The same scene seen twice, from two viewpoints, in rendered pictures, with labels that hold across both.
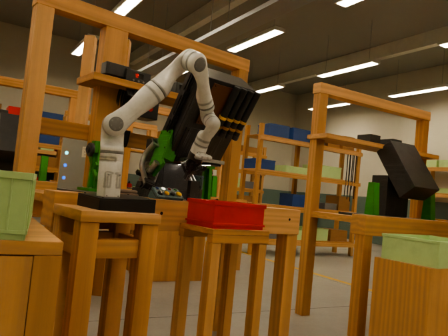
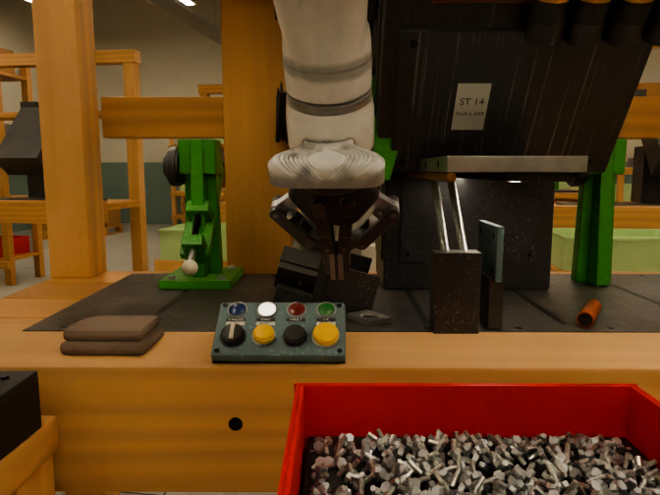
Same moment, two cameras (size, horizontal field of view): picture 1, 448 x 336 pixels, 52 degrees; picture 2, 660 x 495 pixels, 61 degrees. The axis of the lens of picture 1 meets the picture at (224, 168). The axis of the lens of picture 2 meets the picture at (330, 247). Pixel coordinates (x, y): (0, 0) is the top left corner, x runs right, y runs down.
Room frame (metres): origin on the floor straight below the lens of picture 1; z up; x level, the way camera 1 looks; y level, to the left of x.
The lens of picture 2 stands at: (1.78, -0.18, 1.12)
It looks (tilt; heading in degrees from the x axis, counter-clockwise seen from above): 8 degrees down; 39
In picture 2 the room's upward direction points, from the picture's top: straight up
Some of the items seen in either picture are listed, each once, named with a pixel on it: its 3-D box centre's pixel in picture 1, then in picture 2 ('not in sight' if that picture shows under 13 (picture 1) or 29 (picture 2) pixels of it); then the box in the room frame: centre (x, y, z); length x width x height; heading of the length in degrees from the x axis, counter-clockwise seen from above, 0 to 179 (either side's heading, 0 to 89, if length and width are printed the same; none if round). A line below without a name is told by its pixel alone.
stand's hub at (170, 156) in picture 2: (89, 149); (173, 166); (2.42, 0.72, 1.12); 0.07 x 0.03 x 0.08; 39
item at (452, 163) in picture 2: (191, 162); (474, 169); (2.56, 0.18, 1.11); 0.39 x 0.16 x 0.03; 39
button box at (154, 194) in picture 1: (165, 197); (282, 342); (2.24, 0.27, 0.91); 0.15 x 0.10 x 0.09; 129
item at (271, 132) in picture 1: (301, 191); not in sight; (8.35, -1.46, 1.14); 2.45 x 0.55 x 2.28; 120
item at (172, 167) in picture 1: (172, 169); (458, 192); (2.77, 0.31, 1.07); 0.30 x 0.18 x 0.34; 129
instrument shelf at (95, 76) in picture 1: (154, 95); not in sight; (2.79, 0.47, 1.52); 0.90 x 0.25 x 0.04; 129
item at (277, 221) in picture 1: (193, 215); (437, 406); (2.37, 0.13, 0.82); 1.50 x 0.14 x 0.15; 129
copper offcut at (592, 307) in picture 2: not in sight; (589, 312); (2.62, 0.03, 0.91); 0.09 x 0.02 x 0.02; 8
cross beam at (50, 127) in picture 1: (141, 142); (390, 118); (2.88, 0.54, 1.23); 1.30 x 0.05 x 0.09; 129
